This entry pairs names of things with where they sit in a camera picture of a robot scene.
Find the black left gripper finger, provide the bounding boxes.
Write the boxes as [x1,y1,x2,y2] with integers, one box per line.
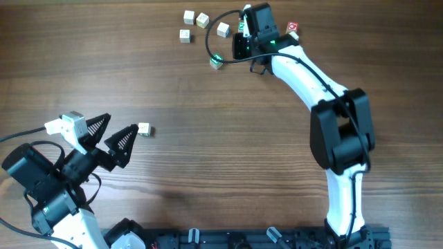
[82,113,111,147]
[105,124,138,168]

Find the teal picture wooden block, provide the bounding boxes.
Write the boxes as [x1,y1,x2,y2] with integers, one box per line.
[138,122,152,136]

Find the green Z wooden block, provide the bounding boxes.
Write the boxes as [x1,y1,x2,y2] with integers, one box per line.
[209,53,223,70]

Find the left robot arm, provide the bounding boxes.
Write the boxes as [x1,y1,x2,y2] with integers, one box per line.
[1,111,150,248]

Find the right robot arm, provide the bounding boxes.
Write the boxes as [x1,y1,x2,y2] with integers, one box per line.
[233,3,374,248]

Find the green N wooden block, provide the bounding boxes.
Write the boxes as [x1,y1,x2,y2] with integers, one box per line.
[237,21,244,33]

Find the red sided wooden block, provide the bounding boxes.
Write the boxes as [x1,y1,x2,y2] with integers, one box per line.
[289,31,299,41]

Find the red O wooden block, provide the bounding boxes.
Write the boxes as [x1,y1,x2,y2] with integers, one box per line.
[286,21,299,34]

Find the blue edged wooden block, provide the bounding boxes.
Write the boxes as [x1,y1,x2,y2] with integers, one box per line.
[217,22,230,38]

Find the yellow edged wooden block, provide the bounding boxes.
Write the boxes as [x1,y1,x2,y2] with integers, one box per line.
[196,12,210,29]

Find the plain wooden block far left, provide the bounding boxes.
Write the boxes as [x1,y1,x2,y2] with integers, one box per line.
[183,10,195,25]

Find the wooden block left lower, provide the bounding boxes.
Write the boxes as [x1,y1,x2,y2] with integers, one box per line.
[179,30,191,44]

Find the black right camera cable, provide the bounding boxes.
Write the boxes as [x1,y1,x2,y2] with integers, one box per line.
[204,9,373,243]

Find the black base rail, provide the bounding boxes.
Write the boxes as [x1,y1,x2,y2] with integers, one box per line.
[146,226,392,249]

